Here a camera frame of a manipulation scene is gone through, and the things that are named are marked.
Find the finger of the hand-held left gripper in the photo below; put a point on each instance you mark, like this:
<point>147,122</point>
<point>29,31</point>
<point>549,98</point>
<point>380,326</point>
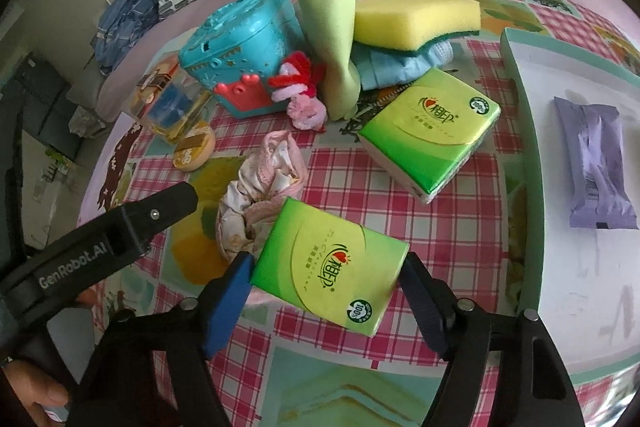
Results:
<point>160,209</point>

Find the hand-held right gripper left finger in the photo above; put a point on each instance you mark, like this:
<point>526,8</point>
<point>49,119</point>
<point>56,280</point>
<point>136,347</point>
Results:
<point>227,307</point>

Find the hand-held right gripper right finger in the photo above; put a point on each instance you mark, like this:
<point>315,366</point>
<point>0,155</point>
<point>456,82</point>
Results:
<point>425,307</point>

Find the green tissue pack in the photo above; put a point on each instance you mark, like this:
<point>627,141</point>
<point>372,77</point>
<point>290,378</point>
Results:
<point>330,269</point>
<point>430,132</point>

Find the pink cloth bundle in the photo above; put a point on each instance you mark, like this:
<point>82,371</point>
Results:
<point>265,187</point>

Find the white box with green rim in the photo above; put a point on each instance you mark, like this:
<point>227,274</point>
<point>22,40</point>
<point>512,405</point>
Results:
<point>575,267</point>

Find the green sponge strip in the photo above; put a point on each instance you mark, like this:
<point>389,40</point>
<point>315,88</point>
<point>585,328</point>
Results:
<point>327,22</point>

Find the yellow sponge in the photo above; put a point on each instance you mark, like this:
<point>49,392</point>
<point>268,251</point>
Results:
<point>415,19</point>

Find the person's left hand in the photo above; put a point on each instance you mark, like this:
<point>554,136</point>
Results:
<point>30,394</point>

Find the round tan disc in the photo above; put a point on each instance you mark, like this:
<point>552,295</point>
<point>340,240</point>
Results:
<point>193,151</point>

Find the pink checked tablecloth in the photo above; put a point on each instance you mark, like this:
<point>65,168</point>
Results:
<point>450,227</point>

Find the clear plastic box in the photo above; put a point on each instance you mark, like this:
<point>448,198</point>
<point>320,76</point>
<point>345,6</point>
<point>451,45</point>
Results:
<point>170,102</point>

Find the pink hair scrunchie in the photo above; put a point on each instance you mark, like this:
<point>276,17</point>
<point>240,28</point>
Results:
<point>309,111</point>

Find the blue clothing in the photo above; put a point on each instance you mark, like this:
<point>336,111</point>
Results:
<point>125,27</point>

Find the purple wet wipe pack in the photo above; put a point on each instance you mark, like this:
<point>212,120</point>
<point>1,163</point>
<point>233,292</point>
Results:
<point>595,167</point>

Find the light blue cloth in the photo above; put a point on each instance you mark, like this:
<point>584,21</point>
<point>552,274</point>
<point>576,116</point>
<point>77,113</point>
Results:
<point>395,69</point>

